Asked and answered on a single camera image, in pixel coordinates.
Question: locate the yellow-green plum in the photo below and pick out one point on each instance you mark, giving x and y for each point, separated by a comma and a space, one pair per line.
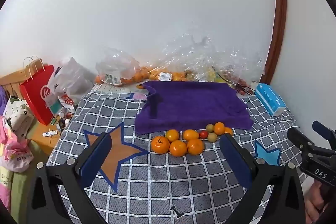
209, 127
212, 137

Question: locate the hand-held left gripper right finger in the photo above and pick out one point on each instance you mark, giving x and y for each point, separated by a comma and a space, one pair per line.
236, 161

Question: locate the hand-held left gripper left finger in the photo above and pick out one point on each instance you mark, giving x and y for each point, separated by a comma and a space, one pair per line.
97, 158

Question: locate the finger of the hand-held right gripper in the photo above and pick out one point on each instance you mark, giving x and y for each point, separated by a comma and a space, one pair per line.
300, 140
324, 132

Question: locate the wooden door frame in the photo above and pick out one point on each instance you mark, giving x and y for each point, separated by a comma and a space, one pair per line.
278, 16

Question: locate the purple towel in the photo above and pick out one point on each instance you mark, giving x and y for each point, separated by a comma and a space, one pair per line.
194, 106

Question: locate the cluster of small bottles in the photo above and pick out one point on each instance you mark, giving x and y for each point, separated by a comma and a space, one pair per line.
64, 119

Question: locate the yellow package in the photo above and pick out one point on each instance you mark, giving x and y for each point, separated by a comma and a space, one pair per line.
216, 75

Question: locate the white plastic bag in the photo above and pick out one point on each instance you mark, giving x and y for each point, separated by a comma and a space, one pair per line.
71, 74

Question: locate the pink cloth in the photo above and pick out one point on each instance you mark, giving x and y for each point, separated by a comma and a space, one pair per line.
137, 96

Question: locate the wooden bedside table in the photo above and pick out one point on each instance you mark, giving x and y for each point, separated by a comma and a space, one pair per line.
47, 142

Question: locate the white leaf-print garment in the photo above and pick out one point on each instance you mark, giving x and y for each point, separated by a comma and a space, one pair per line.
18, 113

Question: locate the white tube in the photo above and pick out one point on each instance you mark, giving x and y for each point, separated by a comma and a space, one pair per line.
50, 133

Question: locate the blue tissue pack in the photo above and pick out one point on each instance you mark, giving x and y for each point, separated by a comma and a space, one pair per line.
269, 99

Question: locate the small red tomato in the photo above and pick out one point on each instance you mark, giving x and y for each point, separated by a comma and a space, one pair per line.
203, 134

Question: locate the large crumpled clear plastic bag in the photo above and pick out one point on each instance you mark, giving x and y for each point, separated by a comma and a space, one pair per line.
210, 53

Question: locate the labelled clear bag of mandarins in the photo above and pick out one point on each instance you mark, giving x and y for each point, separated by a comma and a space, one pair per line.
165, 75

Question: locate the yellow-green cloth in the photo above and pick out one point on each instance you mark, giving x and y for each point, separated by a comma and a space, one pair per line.
23, 187

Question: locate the red paper bag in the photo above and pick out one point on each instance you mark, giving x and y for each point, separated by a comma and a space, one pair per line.
36, 98

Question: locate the orange mandarin with stem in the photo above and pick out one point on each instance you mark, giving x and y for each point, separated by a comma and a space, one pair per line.
160, 144

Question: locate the grey checked blanket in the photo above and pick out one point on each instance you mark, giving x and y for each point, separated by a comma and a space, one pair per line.
162, 182

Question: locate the person's right hand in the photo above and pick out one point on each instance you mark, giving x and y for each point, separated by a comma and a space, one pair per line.
317, 200

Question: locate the pink garment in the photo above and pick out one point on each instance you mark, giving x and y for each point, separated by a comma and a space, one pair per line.
13, 150

